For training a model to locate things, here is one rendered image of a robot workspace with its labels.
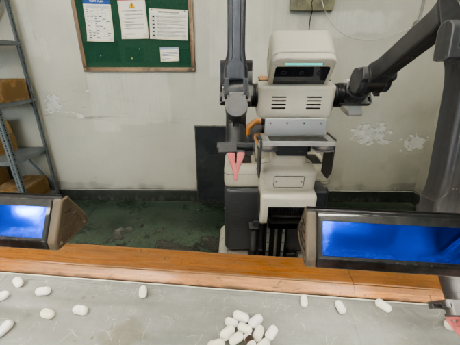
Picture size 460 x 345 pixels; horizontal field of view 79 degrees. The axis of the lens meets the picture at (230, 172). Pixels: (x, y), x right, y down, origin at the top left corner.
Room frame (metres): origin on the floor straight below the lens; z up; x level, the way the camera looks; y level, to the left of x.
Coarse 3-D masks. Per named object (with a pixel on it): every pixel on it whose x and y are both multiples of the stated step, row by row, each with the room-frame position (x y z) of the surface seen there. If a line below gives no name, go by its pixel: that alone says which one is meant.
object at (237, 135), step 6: (228, 126) 0.75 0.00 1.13; (240, 126) 0.74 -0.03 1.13; (228, 132) 0.74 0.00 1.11; (234, 132) 0.73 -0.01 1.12; (240, 132) 0.73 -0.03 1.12; (228, 138) 0.73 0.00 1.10; (234, 138) 0.72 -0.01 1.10; (240, 138) 0.72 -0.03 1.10; (240, 144) 0.71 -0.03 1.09; (246, 144) 0.71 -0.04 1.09; (252, 144) 0.71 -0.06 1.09
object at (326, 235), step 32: (320, 224) 0.32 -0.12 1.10; (352, 224) 0.31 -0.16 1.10; (384, 224) 0.31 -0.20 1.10; (416, 224) 0.31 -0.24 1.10; (448, 224) 0.30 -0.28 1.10; (320, 256) 0.29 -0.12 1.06; (352, 256) 0.29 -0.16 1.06; (384, 256) 0.29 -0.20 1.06; (416, 256) 0.29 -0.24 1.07; (448, 256) 0.28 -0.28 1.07
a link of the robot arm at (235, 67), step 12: (228, 0) 0.79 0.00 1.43; (240, 0) 0.78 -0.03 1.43; (228, 12) 0.79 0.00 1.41; (240, 12) 0.78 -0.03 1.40; (228, 24) 0.79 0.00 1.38; (240, 24) 0.78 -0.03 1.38; (228, 36) 0.79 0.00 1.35; (240, 36) 0.78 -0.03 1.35; (228, 48) 0.79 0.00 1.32; (240, 48) 0.78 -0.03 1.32; (228, 60) 0.79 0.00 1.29; (240, 60) 0.78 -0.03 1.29; (228, 72) 0.78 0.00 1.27; (240, 72) 0.78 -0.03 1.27; (228, 84) 0.78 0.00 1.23; (240, 84) 0.79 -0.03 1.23
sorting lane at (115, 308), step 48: (0, 288) 0.56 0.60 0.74; (96, 288) 0.56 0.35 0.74; (192, 288) 0.56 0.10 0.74; (48, 336) 0.42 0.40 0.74; (96, 336) 0.42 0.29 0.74; (144, 336) 0.42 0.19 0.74; (192, 336) 0.42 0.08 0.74; (288, 336) 0.42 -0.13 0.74; (336, 336) 0.42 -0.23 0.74; (384, 336) 0.42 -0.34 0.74; (432, 336) 0.42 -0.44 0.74
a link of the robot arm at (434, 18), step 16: (448, 0) 0.60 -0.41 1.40; (432, 16) 0.65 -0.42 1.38; (448, 16) 0.59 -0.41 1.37; (416, 32) 0.70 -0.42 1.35; (432, 32) 0.65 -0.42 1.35; (400, 48) 0.75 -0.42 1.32; (416, 48) 0.70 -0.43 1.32; (384, 64) 0.81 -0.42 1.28; (400, 64) 0.77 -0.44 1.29; (352, 80) 0.95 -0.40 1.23; (368, 80) 0.88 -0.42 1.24; (384, 80) 0.86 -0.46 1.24
